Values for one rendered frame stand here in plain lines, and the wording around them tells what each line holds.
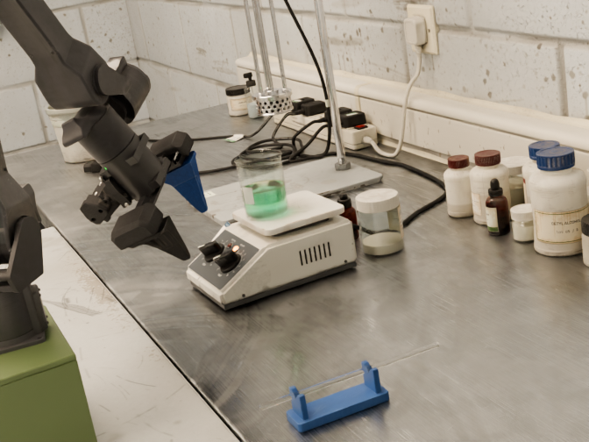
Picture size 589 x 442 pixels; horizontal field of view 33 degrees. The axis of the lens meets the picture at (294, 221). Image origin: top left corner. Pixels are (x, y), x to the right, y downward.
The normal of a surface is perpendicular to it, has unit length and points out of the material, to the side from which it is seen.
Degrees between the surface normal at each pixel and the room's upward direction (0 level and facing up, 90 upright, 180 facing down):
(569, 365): 0
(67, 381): 90
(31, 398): 90
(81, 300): 0
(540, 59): 90
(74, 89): 118
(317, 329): 0
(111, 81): 90
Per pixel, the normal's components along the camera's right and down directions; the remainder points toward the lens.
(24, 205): 0.94, -0.05
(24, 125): 0.41, 0.22
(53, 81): -0.20, 0.74
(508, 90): -0.90, 0.26
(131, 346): -0.15, -0.94
